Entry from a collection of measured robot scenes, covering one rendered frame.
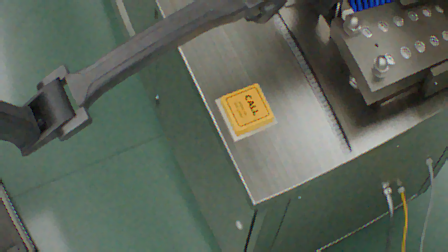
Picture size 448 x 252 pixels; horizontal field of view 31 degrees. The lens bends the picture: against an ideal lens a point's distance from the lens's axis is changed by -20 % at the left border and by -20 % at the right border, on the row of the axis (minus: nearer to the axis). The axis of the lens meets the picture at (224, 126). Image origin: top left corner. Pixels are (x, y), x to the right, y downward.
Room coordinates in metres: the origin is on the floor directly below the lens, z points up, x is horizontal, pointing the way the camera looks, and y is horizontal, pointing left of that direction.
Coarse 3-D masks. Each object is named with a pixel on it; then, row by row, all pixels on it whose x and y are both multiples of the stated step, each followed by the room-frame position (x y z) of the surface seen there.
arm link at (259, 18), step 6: (276, 0) 0.77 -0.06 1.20; (282, 0) 0.77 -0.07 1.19; (288, 0) 0.78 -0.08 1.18; (264, 6) 0.75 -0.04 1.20; (270, 6) 0.75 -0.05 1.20; (276, 6) 0.76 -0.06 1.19; (282, 6) 0.81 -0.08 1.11; (264, 12) 0.75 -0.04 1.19; (270, 12) 0.75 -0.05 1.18; (276, 12) 0.80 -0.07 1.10; (246, 18) 0.78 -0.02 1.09; (252, 18) 0.79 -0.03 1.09; (258, 18) 0.79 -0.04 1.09; (264, 18) 0.79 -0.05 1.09
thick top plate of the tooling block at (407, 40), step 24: (432, 0) 0.96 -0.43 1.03; (336, 24) 0.84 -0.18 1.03; (360, 24) 0.85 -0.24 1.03; (384, 24) 0.86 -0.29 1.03; (408, 24) 0.88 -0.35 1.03; (432, 24) 0.89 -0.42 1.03; (360, 48) 0.79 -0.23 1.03; (384, 48) 0.80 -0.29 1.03; (408, 48) 0.82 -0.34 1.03; (432, 48) 0.83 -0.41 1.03; (360, 72) 0.75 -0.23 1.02; (408, 72) 0.76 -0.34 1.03; (384, 96) 0.73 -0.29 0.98
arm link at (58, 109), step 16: (48, 96) 0.57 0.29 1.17; (64, 96) 0.58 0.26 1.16; (0, 112) 0.47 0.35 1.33; (16, 112) 0.51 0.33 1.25; (32, 112) 0.55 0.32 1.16; (48, 112) 0.55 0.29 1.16; (64, 112) 0.55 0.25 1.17; (0, 128) 0.46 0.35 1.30; (16, 128) 0.48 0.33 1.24; (32, 128) 0.51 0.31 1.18; (48, 128) 0.54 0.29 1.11; (16, 144) 0.48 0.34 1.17; (32, 144) 0.50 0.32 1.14
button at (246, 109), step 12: (228, 96) 0.71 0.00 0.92; (240, 96) 0.71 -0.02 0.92; (252, 96) 0.72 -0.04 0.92; (228, 108) 0.69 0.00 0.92; (240, 108) 0.69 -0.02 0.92; (252, 108) 0.69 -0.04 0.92; (264, 108) 0.70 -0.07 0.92; (228, 120) 0.68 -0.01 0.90; (240, 120) 0.67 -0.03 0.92; (252, 120) 0.67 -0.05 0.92; (264, 120) 0.67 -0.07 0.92; (240, 132) 0.65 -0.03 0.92
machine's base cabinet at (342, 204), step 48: (144, 0) 1.07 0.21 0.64; (192, 96) 0.81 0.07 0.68; (192, 144) 0.81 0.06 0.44; (432, 144) 0.78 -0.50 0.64; (192, 192) 0.81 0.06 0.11; (240, 192) 0.62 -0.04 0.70; (336, 192) 0.63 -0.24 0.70; (240, 240) 0.59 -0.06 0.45; (288, 240) 0.59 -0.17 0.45; (336, 240) 0.69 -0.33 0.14
